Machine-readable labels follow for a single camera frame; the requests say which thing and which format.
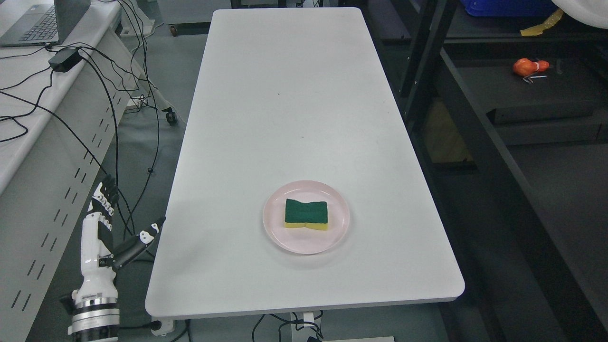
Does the yellow tape strip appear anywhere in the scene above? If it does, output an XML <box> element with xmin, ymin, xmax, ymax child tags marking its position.
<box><xmin>520</xmin><ymin>9</ymin><xmax>564</xmax><ymax>37</ymax></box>

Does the white power strip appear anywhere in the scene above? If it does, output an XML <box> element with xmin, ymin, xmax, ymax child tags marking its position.
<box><xmin>124</xmin><ymin>96</ymin><xmax>146</xmax><ymax>113</ymax></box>

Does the white side desk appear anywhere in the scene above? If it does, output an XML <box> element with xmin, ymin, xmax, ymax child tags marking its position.
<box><xmin>1</xmin><ymin>1</ymin><xmax>140</xmax><ymax>342</ymax></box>

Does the black cable on desk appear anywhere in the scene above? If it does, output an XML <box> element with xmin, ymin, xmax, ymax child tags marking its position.
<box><xmin>0</xmin><ymin>43</ymin><xmax>162</xmax><ymax>238</ymax></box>

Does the blue plastic bin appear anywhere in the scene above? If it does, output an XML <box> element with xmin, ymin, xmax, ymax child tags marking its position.
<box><xmin>460</xmin><ymin>0</ymin><xmax>558</xmax><ymax>17</ymax></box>

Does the white rectangular table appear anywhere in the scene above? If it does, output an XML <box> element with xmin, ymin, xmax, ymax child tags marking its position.
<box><xmin>145</xmin><ymin>7</ymin><xmax>465</xmax><ymax>320</ymax></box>

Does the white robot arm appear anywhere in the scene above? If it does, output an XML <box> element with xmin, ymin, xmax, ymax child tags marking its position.
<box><xmin>59</xmin><ymin>290</ymin><xmax>120</xmax><ymax>342</ymax></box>

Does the grey laptop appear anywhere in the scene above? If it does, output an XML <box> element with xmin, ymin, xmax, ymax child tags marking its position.
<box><xmin>1</xmin><ymin>0</ymin><xmax>91</xmax><ymax>48</ymax></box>

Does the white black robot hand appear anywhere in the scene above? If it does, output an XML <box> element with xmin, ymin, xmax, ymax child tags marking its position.
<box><xmin>72</xmin><ymin>174</ymin><xmax>166</xmax><ymax>307</ymax></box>

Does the white floor socket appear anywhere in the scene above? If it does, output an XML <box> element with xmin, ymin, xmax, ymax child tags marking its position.
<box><xmin>150</xmin><ymin>318</ymin><xmax>176</xmax><ymax>336</ymax></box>

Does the black power adapter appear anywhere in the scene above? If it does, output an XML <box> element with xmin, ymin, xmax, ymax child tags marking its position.
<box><xmin>48</xmin><ymin>47</ymin><xmax>83</xmax><ymax>72</ymax></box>

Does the black metal shelf rack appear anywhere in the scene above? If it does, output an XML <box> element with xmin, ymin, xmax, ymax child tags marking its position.
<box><xmin>364</xmin><ymin>0</ymin><xmax>607</xmax><ymax>342</ymax></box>

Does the green yellow sponge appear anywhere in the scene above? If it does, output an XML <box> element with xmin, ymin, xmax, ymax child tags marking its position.
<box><xmin>283</xmin><ymin>199</ymin><xmax>329</xmax><ymax>231</ymax></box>

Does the pink round plate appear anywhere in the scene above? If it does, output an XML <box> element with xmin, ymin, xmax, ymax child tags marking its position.
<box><xmin>262</xmin><ymin>180</ymin><xmax>351</xmax><ymax>255</ymax></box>

